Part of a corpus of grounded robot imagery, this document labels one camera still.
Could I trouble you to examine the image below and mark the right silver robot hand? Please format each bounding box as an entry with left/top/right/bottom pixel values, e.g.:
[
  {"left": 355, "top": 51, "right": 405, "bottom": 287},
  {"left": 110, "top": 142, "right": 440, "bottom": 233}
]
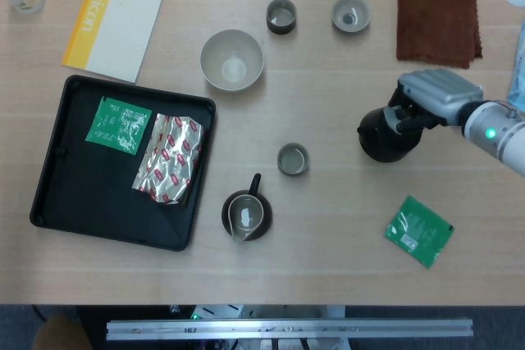
[{"left": 383, "top": 69, "right": 485, "bottom": 134}]

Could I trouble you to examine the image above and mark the black teapot with handle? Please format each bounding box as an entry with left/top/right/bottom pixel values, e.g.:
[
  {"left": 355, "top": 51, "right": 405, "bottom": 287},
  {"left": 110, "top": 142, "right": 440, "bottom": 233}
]
[{"left": 356, "top": 104, "right": 423, "bottom": 163}]

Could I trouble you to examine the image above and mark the brown folded cloth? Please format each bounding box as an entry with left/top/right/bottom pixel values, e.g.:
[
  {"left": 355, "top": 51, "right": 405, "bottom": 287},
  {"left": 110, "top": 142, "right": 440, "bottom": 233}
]
[{"left": 395, "top": 0, "right": 483, "bottom": 70}]

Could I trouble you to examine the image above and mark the blue wet wipes pack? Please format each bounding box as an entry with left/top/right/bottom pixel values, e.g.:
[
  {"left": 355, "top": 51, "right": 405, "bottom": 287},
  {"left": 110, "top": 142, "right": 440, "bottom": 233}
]
[{"left": 506, "top": 17, "right": 525, "bottom": 114}]

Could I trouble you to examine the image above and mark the green tea packet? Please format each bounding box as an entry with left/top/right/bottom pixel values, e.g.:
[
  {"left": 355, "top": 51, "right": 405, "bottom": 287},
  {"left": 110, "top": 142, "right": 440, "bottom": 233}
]
[
  {"left": 383, "top": 195, "right": 455, "bottom": 270},
  {"left": 84, "top": 95, "right": 153, "bottom": 157}
]

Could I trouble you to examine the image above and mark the beige ceramic bowl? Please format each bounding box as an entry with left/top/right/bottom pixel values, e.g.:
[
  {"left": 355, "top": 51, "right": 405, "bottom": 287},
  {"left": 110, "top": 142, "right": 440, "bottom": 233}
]
[{"left": 199, "top": 29, "right": 265, "bottom": 93}]

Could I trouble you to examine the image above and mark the dark ceramic pouring pitcher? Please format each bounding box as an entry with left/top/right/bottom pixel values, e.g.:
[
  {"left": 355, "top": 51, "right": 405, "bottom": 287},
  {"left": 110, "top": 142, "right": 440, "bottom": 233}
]
[{"left": 221, "top": 172, "right": 273, "bottom": 242}]

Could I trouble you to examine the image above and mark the silver foil red-print packet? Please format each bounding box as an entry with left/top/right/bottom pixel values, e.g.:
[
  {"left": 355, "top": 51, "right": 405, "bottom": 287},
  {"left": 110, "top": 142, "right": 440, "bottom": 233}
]
[{"left": 131, "top": 111, "right": 206, "bottom": 207}]

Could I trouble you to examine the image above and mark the yellow white Lexicon book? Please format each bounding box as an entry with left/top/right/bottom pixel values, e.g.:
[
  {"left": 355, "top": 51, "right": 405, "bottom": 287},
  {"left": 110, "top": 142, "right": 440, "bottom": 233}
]
[{"left": 61, "top": 0, "right": 167, "bottom": 84}]

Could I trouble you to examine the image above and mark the black square tray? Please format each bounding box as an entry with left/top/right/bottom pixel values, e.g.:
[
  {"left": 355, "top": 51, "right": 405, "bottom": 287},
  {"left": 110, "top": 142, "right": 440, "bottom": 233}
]
[{"left": 29, "top": 75, "right": 217, "bottom": 252}]

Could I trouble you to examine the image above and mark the aluminium profile rail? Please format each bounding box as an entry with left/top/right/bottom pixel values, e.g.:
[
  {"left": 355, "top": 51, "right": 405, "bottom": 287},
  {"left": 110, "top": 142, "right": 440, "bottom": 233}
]
[{"left": 106, "top": 317, "right": 474, "bottom": 342}]

